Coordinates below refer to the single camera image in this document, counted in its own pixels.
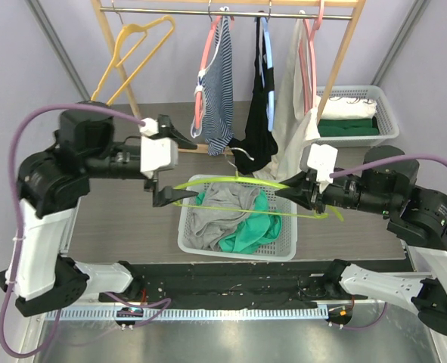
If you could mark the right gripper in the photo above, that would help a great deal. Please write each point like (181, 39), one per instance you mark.
(312, 194)

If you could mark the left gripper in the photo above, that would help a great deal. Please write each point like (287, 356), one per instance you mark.
(167, 194)

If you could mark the lime green hanger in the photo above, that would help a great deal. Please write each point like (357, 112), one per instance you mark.
(238, 179)

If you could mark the green tank top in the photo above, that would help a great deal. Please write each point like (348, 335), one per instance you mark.
(256, 230)

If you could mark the blue striped tank top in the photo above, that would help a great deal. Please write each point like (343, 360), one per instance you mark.
(218, 88)

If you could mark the grey tank top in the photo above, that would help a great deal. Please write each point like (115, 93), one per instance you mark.
(219, 213)

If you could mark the yellow hanger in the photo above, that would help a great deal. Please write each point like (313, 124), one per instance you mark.
(126, 46)

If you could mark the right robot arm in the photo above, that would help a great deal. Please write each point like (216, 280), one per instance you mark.
(385, 185)

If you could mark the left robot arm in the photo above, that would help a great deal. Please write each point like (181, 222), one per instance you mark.
(48, 187)

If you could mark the white tank top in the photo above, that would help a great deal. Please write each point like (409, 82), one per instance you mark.
(293, 129)

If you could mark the black tank top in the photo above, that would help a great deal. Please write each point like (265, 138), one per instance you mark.
(255, 151)

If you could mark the light pink hanger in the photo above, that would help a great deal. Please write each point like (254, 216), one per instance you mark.
(307, 58)

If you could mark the light blue hanger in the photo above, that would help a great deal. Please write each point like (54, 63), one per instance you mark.
(266, 69)

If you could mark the folded white cloth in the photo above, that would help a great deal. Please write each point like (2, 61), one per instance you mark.
(338, 107)

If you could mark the white basket with clothes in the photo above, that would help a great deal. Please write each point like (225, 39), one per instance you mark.
(384, 117)

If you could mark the folded green cloth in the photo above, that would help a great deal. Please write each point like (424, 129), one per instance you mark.
(334, 128)

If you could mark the wooden clothes rack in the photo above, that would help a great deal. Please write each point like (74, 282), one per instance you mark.
(333, 10)

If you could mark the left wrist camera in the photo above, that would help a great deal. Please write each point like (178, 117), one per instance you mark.
(158, 154)

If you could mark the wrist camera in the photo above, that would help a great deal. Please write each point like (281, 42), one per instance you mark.
(322, 159)
(158, 154)

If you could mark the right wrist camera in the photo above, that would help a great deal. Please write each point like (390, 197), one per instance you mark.
(322, 159)

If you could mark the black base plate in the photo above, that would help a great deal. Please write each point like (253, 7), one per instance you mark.
(235, 285)

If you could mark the white slotted cable duct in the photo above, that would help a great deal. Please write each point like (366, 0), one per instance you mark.
(121, 313)

